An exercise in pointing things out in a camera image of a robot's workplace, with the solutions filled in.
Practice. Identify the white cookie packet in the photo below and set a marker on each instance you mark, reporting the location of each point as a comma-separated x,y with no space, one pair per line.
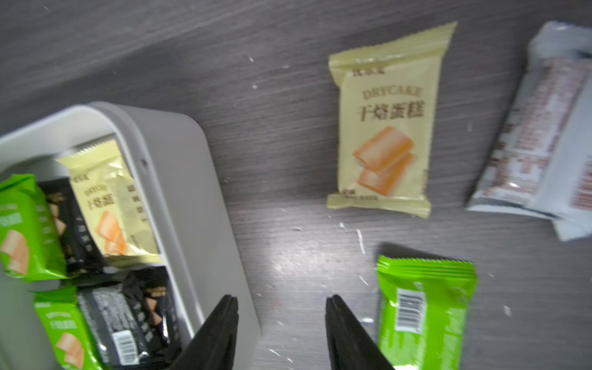
540,165

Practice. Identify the yellow cookie packet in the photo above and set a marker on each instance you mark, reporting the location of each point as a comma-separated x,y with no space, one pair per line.
388,95
111,205

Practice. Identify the white storage box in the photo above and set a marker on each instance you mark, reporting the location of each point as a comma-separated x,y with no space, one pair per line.
169,157

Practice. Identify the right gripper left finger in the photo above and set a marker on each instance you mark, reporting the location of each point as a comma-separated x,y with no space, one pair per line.
214,345

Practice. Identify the black cookie packet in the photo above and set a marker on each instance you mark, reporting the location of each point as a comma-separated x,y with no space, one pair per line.
80,250
133,319

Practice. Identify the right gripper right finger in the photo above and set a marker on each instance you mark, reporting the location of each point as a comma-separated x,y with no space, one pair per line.
349,345

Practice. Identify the green cookie packet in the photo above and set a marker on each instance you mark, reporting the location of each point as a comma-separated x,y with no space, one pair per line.
71,339
30,244
424,311

